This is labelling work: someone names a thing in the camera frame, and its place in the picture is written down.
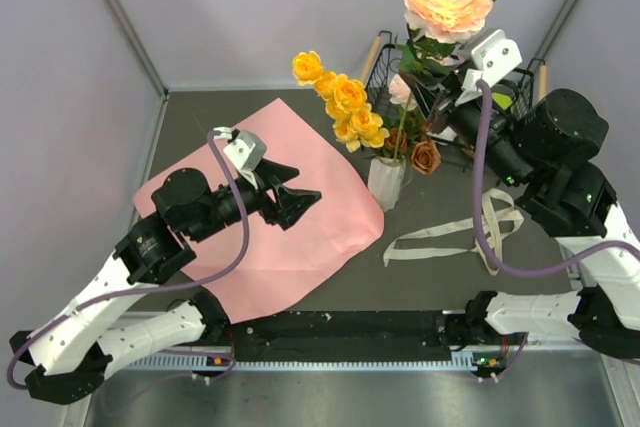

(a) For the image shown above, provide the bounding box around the green plastic bowl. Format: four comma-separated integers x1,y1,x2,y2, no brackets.
492,90,515,110

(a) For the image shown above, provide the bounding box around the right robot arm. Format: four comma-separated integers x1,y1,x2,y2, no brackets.
404,74,639,363

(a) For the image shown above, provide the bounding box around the white cable duct rail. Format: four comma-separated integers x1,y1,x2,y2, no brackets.
128,351,506,372

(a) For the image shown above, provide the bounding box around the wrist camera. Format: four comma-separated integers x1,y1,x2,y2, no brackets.
461,28,523,93
207,127,267,171

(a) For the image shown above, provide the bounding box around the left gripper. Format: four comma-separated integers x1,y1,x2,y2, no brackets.
189,159,321,243

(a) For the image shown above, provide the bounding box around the white ribbed vase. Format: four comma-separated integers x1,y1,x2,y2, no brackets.
367,157,413,212

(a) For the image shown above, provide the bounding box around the light pink flower stem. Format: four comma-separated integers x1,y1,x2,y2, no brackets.
388,74,418,111

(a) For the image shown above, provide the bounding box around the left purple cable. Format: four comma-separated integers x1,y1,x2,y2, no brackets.
5,129,251,391

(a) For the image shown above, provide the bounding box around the pink wrapping paper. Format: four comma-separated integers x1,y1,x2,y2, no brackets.
134,96,384,323

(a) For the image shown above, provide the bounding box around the brown flower stem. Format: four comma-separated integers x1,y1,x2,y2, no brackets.
383,121,442,174

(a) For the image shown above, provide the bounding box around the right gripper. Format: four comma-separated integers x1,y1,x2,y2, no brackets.
401,62,535,189

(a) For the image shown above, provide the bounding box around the black wire basket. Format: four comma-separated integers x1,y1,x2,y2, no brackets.
359,30,549,173

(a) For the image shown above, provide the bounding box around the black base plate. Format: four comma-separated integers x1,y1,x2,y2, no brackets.
217,311,470,361

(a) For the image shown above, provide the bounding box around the cream ribbon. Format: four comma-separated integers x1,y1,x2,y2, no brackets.
382,188,524,276

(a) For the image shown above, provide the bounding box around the yellow flower stem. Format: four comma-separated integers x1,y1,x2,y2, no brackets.
292,51,390,153

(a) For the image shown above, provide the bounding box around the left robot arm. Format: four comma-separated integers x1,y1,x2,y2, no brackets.
6,161,322,405

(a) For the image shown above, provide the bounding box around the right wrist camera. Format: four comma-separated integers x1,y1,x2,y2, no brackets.
461,28,523,93

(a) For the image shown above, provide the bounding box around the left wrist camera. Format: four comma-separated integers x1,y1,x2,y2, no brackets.
207,127,267,171

